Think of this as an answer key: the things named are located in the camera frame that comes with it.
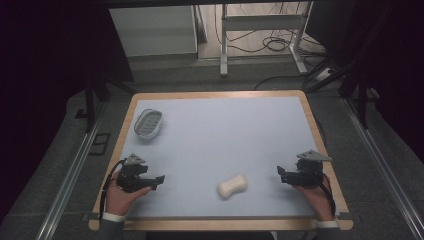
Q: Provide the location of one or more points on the person's left hand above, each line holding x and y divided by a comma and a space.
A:
120, 199

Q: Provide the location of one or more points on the black stand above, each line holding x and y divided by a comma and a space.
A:
361, 103
89, 106

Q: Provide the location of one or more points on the white metal desk frame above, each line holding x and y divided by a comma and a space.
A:
263, 22

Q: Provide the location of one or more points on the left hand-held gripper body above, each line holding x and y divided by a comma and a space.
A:
129, 173

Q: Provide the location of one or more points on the metal floor rail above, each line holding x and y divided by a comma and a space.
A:
66, 186
383, 166

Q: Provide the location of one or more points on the grey oval soap dish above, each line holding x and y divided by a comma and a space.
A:
148, 124

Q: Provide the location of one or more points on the person's right hand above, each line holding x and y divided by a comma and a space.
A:
315, 201

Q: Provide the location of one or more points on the white power strip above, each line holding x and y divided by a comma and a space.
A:
324, 75

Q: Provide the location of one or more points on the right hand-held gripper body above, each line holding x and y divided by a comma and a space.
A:
309, 170

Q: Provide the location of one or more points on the wooden table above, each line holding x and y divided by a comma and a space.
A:
213, 225

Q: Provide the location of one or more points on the white table mat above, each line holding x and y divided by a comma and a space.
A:
216, 140

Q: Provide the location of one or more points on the white cabinet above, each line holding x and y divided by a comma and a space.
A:
153, 30

